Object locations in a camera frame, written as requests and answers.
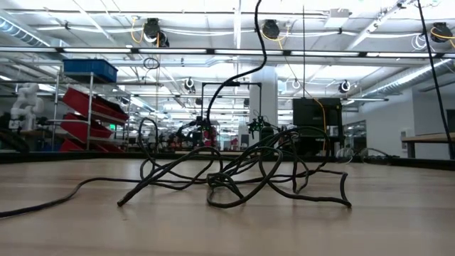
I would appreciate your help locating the black aluminium table frame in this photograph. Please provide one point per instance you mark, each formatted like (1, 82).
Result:
(106, 155)

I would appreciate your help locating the thin black diagonal pole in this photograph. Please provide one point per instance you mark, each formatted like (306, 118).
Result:
(434, 71)

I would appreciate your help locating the silver ceiling duct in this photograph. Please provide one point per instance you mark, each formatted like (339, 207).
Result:
(17, 30)

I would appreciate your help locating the black cabinet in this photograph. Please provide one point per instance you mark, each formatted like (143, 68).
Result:
(313, 113)

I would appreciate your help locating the wooden workbench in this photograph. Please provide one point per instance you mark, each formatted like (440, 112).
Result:
(426, 138)

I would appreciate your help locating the white ceiling box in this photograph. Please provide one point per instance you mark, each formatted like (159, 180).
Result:
(337, 16)

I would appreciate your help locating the blue plastic storage bin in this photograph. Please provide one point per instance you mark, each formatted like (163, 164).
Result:
(89, 67)

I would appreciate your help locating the black office chair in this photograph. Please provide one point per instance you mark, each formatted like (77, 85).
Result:
(266, 133)

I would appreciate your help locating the white building column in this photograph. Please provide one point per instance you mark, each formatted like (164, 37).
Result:
(270, 96)

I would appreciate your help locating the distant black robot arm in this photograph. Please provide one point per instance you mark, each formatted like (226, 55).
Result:
(261, 125)
(192, 128)

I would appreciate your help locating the black-framed eyeglasses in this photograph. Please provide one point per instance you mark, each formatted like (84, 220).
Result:
(344, 155)

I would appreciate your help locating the distant black rig frame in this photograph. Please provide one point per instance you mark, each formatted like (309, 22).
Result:
(249, 84)

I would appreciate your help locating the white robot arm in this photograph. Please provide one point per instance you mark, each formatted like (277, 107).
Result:
(26, 103)

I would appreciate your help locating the red plastic storage bin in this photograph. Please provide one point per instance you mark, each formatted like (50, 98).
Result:
(81, 101)
(69, 146)
(81, 129)

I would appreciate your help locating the black machine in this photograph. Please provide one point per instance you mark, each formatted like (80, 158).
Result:
(14, 142)

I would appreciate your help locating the metal shelf rack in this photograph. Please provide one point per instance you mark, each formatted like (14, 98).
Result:
(90, 103)

